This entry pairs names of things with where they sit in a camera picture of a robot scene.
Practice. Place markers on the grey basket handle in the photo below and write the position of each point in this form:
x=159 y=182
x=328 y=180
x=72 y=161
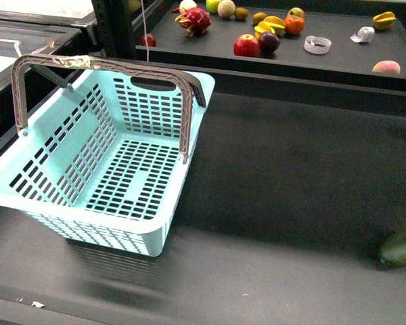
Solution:
x=189 y=85
x=42 y=64

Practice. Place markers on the light blue plastic basket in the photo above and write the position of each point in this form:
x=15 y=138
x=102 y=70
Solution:
x=100 y=163

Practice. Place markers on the small red apple left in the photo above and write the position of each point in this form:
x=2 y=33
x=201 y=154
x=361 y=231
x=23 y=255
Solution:
x=148 y=40

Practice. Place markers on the dark purple plum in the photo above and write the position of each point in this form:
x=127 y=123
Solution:
x=268 y=42

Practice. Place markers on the pink dragon fruit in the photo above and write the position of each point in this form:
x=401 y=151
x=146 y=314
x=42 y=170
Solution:
x=195 y=21

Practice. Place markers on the brown kiwi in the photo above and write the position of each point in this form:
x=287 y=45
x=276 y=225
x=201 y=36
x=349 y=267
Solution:
x=241 y=13

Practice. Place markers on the yellow star fruit cluster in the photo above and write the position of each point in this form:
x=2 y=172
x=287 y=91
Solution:
x=269 y=24

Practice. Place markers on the beige round melon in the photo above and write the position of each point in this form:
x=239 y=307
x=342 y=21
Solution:
x=226 y=8

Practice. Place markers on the small brown-green fruit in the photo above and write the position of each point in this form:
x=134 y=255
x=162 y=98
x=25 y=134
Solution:
x=258 y=17

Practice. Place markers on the green apple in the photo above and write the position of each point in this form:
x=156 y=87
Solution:
x=212 y=6

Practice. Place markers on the white onion-like fruit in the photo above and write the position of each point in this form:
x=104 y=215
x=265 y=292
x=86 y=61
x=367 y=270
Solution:
x=185 y=5

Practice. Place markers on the orange persimmon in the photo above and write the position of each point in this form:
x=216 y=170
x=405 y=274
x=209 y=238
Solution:
x=294 y=24

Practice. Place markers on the red-yellow apple back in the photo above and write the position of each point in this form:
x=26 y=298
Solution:
x=297 y=11

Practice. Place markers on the white crumpled tape piece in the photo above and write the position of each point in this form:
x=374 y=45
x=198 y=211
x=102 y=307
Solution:
x=364 y=35

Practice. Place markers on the pale peach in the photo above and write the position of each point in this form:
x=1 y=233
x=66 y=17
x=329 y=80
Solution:
x=387 y=66

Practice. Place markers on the black fruit tray shelf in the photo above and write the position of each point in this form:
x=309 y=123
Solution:
x=323 y=51

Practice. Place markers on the green avocado-like fruit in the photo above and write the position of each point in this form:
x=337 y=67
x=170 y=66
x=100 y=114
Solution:
x=392 y=251

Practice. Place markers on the yellow star fruit right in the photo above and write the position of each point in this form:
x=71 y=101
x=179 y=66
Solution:
x=384 y=21

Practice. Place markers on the chest freezer glass top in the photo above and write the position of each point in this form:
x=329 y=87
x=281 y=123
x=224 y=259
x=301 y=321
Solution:
x=61 y=27

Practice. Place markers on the black metal rack post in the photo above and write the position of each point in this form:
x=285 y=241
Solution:
x=114 y=21

